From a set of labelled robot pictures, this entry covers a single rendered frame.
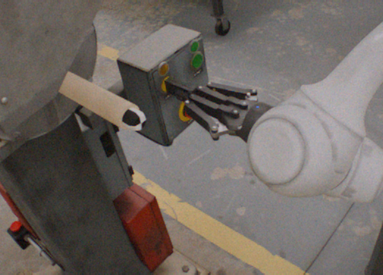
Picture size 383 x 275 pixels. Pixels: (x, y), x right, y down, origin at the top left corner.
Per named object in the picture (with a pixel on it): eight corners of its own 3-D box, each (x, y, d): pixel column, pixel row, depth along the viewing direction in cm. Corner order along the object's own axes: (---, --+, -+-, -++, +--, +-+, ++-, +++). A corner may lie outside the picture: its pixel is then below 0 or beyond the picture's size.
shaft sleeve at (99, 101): (44, 88, 61) (40, 69, 59) (61, 79, 63) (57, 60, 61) (121, 134, 51) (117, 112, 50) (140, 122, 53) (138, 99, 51)
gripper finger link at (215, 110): (242, 126, 77) (238, 131, 76) (192, 106, 83) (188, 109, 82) (241, 109, 74) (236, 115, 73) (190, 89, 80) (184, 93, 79)
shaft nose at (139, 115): (123, 130, 51) (120, 113, 50) (137, 120, 53) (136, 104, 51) (134, 136, 50) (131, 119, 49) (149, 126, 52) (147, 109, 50)
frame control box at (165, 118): (89, 139, 108) (56, 54, 91) (148, 92, 119) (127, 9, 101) (156, 182, 95) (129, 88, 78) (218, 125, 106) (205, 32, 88)
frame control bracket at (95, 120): (82, 123, 91) (77, 110, 89) (144, 76, 101) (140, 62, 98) (93, 131, 89) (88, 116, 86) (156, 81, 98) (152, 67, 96)
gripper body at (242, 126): (258, 161, 73) (215, 140, 78) (284, 131, 77) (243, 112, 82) (256, 128, 68) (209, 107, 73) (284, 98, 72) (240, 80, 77)
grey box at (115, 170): (80, 181, 126) (8, 20, 89) (105, 159, 131) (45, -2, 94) (112, 205, 118) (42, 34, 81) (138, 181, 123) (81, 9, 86)
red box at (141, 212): (104, 237, 153) (68, 170, 128) (127, 215, 159) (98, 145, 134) (152, 274, 139) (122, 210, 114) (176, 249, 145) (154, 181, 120)
